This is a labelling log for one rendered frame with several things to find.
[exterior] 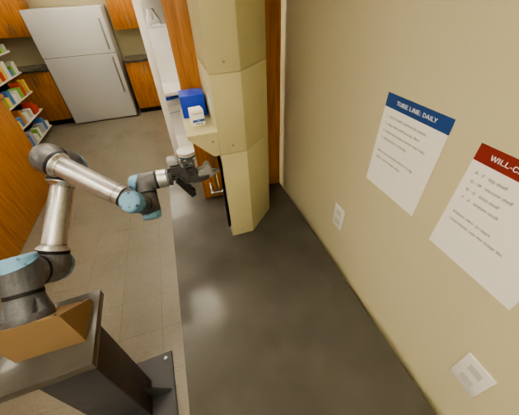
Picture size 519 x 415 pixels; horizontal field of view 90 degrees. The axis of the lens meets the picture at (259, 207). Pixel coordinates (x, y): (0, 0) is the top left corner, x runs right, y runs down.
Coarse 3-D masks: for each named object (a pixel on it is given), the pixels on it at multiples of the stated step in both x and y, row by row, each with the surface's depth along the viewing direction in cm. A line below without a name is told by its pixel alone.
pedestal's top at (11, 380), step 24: (96, 312) 107; (96, 336) 101; (0, 360) 94; (24, 360) 94; (48, 360) 93; (72, 360) 93; (96, 360) 96; (0, 384) 88; (24, 384) 88; (48, 384) 90
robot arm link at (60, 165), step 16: (48, 144) 96; (32, 160) 91; (48, 160) 90; (64, 160) 93; (64, 176) 92; (80, 176) 91; (96, 176) 92; (96, 192) 92; (112, 192) 91; (128, 192) 90; (128, 208) 89; (144, 208) 95
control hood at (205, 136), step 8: (184, 120) 110; (208, 120) 109; (192, 128) 103; (200, 128) 103; (208, 128) 102; (192, 136) 98; (200, 136) 98; (208, 136) 99; (216, 136) 100; (200, 144) 100; (208, 144) 102; (216, 144) 102; (208, 152) 104; (216, 152) 105
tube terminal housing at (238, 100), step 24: (240, 72) 89; (264, 72) 104; (216, 96) 92; (240, 96) 94; (264, 96) 110; (216, 120) 97; (240, 120) 100; (264, 120) 116; (240, 144) 106; (264, 144) 122; (240, 168) 112; (264, 168) 130; (240, 192) 120; (264, 192) 138; (240, 216) 129
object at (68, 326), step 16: (80, 304) 100; (48, 320) 85; (64, 320) 88; (80, 320) 97; (0, 336) 83; (16, 336) 85; (32, 336) 88; (48, 336) 90; (64, 336) 92; (80, 336) 95; (0, 352) 88; (16, 352) 90; (32, 352) 93
